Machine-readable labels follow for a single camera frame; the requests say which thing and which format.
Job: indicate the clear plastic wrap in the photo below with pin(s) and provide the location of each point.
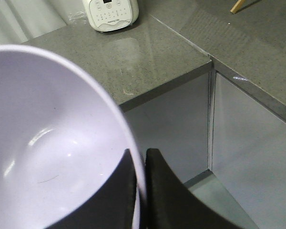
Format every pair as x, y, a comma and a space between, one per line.
77, 17

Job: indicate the wooden folding rack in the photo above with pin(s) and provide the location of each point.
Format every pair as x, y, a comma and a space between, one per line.
237, 6

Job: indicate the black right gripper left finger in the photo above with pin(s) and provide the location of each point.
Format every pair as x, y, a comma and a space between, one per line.
112, 206

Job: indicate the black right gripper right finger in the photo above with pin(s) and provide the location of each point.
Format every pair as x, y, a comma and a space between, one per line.
170, 205

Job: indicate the purple plastic bowl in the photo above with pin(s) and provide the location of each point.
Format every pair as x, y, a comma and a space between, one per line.
61, 138

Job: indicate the grey side cabinet door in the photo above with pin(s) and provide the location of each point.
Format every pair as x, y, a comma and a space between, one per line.
249, 155

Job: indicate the white curtain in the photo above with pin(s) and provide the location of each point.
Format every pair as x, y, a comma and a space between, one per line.
23, 20

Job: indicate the white blender appliance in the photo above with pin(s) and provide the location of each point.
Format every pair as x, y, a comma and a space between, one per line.
111, 15

